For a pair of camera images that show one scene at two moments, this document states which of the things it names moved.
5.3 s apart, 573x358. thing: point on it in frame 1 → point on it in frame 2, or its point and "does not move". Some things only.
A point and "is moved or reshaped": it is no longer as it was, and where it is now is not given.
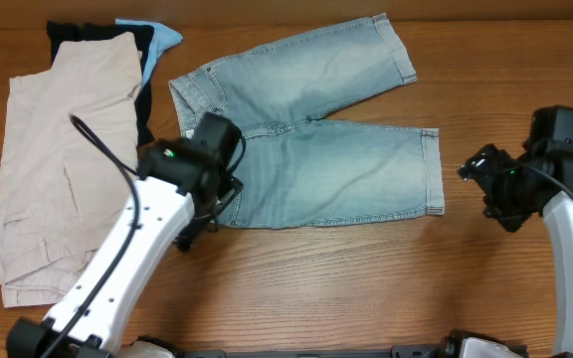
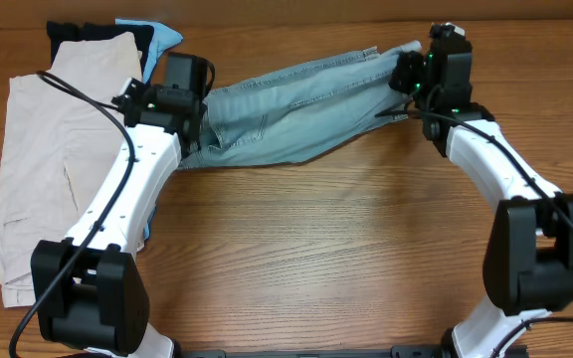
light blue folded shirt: [163, 38] does not move
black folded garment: [61, 31] does not move
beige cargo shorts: [60, 191] does not move
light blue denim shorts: [300, 169] is moved or reshaped
